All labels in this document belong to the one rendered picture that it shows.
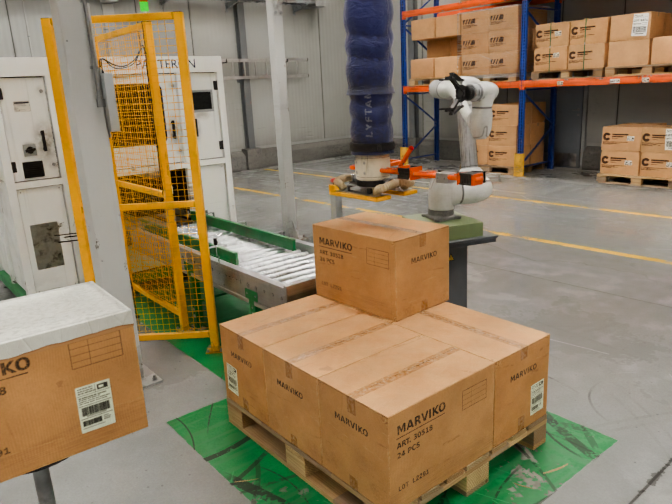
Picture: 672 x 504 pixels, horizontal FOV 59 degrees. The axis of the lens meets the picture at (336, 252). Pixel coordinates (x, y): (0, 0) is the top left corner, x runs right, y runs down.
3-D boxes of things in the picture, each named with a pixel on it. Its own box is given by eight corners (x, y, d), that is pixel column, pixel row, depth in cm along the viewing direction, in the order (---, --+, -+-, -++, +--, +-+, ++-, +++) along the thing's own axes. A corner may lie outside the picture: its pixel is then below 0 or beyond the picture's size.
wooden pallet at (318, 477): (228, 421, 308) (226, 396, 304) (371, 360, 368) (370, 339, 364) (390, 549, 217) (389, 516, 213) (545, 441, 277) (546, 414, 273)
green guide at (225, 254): (132, 231, 503) (131, 220, 501) (144, 228, 509) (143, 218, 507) (225, 268, 382) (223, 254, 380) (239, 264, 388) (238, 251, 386)
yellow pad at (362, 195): (330, 195, 306) (329, 185, 305) (344, 192, 313) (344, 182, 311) (376, 202, 281) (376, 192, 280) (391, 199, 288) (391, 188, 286)
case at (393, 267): (316, 294, 328) (312, 223, 317) (368, 277, 353) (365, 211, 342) (396, 322, 284) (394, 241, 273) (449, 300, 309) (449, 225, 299)
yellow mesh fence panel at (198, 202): (90, 360, 389) (31, 17, 333) (96, 353, 398) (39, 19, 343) (223, 353, 389) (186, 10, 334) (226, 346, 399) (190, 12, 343)
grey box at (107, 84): (99, 131, 330) (91, 75, 322) (109, 130, 333) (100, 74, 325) (111, 131, 315) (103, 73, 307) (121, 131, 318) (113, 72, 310)
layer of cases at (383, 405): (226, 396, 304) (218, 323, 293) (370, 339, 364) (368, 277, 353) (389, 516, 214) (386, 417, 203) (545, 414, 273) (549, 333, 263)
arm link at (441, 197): (423, 206, 368) (424, 171, 361) (451, 204, 372) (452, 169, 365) (434, 212, 353) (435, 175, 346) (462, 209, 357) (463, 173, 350)
